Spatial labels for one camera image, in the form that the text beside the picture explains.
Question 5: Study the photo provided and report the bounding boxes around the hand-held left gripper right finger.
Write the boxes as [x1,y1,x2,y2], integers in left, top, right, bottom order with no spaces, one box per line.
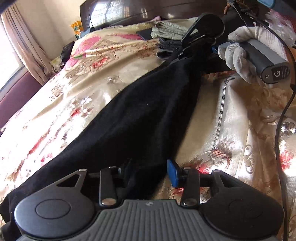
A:
[167,159,242,208]

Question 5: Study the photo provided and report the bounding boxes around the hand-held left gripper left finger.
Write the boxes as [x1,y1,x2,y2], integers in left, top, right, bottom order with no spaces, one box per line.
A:
[55,158,133,207]

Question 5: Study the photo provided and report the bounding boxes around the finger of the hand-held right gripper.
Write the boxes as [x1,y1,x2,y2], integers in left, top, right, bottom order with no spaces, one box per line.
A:
[181,22,208,47]
[178,45,210,61]

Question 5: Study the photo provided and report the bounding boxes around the black pants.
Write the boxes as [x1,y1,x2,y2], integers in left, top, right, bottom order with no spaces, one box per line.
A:
[0,40,210,237]

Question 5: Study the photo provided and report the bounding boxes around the person's right hand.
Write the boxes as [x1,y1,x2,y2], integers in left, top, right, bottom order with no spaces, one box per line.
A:
[218,25,286,87]

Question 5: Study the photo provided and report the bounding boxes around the dark clothes pile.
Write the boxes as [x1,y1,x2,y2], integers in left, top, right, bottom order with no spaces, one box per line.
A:
[157,39,184,59]
[61,41,76,63]

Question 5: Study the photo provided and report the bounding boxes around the folded green-grey clothes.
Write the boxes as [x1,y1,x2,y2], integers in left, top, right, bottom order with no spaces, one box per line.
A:
[150,19,193,40]

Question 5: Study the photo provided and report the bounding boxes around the dark flat case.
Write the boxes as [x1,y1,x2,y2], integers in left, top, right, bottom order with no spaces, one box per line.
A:
[136,30,153,40]

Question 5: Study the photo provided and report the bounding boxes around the dark wooden headboard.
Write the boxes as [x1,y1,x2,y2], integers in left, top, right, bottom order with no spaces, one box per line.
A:
[79,0,234,32]

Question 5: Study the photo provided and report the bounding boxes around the floral bedspread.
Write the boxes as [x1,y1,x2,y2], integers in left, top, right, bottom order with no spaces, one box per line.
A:
[0,16,296,241]

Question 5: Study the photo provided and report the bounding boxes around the yellow snack bag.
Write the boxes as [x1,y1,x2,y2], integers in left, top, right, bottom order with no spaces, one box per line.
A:
[70,20,84,39]

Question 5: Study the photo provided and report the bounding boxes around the pale plastic bag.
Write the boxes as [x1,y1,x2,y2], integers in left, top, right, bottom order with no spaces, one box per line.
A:
[49,57,63,70]

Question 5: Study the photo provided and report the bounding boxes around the maroon sofa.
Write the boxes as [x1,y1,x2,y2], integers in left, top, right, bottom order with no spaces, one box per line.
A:
[0,71,43,131]

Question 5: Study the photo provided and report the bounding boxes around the beige curtain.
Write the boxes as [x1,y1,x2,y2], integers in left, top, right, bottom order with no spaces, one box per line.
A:
[0,3,54,87]

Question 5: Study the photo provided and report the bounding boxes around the window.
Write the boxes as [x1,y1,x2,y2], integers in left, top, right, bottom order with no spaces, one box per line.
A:
[0,14,25,91]

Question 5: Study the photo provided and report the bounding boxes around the black cable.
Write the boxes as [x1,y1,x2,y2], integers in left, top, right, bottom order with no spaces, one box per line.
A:
[231,0,296,241]

